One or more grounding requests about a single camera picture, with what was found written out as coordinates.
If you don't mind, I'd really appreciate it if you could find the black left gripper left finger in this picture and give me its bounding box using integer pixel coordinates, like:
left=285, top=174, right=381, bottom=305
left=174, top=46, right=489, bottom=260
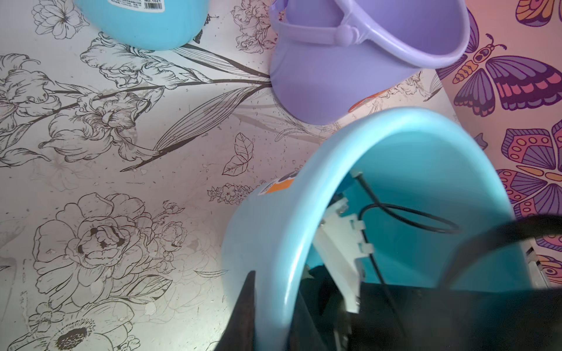
left=215, top=271, right=256, bottom=351

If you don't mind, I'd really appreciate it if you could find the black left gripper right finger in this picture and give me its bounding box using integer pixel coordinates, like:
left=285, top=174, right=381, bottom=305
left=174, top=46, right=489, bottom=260
left=288, top=295, right=326, bottom=351

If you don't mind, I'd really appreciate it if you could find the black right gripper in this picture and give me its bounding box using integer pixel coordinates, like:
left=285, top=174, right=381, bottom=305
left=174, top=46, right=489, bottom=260
left=300, top=196, right=562, bottom=351

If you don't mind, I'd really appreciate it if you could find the light blue bucket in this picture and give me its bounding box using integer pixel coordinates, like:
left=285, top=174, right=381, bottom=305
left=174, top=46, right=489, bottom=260
left=222, top=108, right=544, bottom=350
left=74, top=0, right=209, bottom=51

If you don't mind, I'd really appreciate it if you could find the purple plastic bucket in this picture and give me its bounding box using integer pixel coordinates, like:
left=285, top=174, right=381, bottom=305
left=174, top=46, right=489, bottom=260
left=269, top=1, right=470, bottom=125

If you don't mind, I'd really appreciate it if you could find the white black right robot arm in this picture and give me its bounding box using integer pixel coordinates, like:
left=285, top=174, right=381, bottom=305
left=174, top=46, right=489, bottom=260
left=290, top=215, right=561, bottom=350

